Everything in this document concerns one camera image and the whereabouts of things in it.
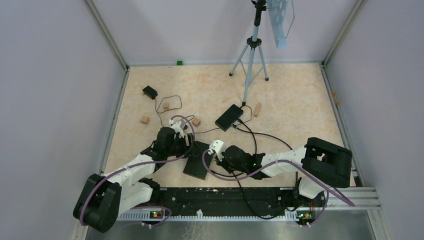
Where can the wooden cube near adapter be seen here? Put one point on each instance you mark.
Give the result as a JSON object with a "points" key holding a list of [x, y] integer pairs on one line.
{"points": [[166, 106]]}

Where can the black network switch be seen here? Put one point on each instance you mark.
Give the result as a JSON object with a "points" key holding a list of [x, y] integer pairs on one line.
{"points": [[194, 166], [229, 117]]}

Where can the silver camera tripod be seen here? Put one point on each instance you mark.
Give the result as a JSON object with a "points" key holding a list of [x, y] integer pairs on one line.
{"points": [[253, 43]]}

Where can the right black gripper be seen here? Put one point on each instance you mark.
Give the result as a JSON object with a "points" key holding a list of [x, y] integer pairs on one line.
{"points": [[223, 164]]}

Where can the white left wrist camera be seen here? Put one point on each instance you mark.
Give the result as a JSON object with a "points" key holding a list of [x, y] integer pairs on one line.
{"points": [[178, 127]]}

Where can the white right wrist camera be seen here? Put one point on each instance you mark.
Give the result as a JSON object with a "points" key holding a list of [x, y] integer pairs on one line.
{"points": [[217, 147]]}

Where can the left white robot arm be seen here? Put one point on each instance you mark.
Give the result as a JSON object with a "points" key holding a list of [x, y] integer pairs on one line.
{"points": [[105, 197]]}

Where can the long wooden block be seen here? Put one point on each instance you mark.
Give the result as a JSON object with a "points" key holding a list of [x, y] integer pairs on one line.
{"points": [[257, 109]]}

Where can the perforated white panel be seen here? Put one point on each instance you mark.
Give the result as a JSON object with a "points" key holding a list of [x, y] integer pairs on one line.
{"points": [[282, 15]]}

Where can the wooden cube near switch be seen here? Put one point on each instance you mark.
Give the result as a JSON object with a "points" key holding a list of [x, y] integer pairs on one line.
{"points": [[196, 122]]}

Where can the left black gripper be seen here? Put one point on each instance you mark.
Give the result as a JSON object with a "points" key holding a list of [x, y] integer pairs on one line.
{"points": [[183, 140]]}

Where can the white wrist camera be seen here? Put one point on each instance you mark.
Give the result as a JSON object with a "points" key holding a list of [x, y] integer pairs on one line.
{"points": [[217, 147], [178, 127]]}

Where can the wooden cube by cord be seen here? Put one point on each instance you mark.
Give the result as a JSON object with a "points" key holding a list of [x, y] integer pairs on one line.
{"points": [[145, 120]]}

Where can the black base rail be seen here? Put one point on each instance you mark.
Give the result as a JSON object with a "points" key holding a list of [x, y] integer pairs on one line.
{"points": [[233, 201]]}

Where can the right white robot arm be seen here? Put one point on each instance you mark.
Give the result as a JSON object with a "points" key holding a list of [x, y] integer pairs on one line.
{"points": [[325, 165]]}

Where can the wooden block on frame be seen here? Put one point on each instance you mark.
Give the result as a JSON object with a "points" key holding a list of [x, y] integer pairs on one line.
{"points": [[335, 99]]}

